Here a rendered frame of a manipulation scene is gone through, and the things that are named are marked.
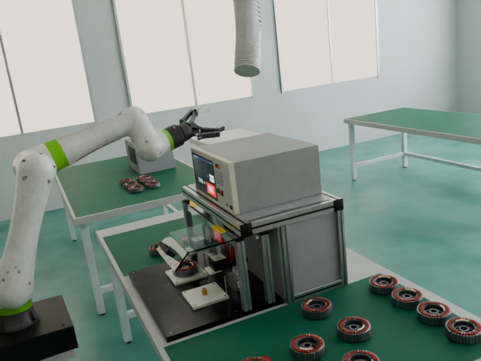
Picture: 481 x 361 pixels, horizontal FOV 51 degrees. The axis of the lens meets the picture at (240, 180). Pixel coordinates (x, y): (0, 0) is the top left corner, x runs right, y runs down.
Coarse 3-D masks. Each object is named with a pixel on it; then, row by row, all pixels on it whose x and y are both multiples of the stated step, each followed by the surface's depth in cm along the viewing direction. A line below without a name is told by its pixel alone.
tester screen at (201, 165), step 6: (198, 162) 216; (204, 162) 209; (198, 168) 218; (204, 168) 211; (210, 168) 203; (198, 174) 220; (204, 174) 212; (210, 174) 205; (204, 180) 214; (198, 186) 224; (216, 198) 204
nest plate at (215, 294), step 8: (200, 288) 208; (208, 288) 207; (216, 288) 206; (184, 296) 203; (192, 296) 202; (200, 296) 201; (208, 296) 200; (216, 296) 200; (224, 296) 199; (192, 304) 195; (200, 304) 194; (208, 304) 196
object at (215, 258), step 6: (210, 258) 202; (216, 258) 201; (222, 258) 200; (234, 258) 204; (246, 258) 204; (210, 264) 202; (216, 264) 198; (222, 264) 200; (228, 264) 200; (234, 264) 201; (210, 270) 200; (216, 270) 199; (234, 270) 208
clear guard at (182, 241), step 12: (192, 228) 195; (204, 228) 194; (228, 228) 191; (168, 240) 190; (180, 240) 185; (192, 240) 183; (204, 240) 182; (216, 240) 181; (228, 240) 179; (180, 252) 177
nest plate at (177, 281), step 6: (168, 270) 228; (198, 270) 225; (168, 276) 224; (174, 276) 221; (192, 276) 219; (198, 276) 219; (204, 276) 220; (174, 282) 216; (180, 282) 216; (186, 282) 217
